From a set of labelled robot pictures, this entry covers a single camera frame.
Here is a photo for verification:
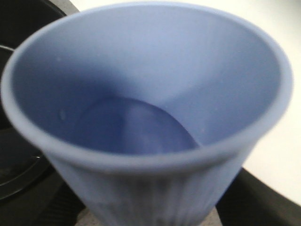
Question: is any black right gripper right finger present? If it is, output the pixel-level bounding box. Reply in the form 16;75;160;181
216;169;301;226

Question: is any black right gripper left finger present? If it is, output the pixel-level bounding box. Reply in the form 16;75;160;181
32;174;85;226

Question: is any light blue ribbed cup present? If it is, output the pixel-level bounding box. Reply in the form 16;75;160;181
1;1;293;226

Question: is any black glass gas stove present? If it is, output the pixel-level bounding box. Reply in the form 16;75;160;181
0;0;80;205

